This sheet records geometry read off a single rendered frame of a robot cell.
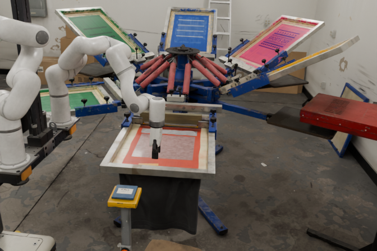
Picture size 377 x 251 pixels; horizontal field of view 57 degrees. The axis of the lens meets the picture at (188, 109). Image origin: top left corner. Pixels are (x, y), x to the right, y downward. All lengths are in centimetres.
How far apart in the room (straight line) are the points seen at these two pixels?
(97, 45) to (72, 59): 16
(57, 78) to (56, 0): 501
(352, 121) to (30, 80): 181
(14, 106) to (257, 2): 528
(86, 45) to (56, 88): 33
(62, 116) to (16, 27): 68
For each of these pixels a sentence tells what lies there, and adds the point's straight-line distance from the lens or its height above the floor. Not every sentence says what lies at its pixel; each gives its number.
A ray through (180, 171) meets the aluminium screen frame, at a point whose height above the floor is 99.
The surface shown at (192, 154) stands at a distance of 197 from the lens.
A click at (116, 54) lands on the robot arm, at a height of 155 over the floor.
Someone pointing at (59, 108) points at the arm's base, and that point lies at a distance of 191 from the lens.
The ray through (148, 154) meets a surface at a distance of 197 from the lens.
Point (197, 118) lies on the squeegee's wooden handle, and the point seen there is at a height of 104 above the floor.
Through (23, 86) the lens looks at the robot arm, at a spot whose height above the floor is 149.
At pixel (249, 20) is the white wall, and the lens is 629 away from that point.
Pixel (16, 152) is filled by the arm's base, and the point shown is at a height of 120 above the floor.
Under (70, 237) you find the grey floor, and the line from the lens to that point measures 295.
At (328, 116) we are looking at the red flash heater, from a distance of 237.
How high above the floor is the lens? 190
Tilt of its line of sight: 21 degrees down
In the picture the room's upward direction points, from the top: 2 degrees clockwise
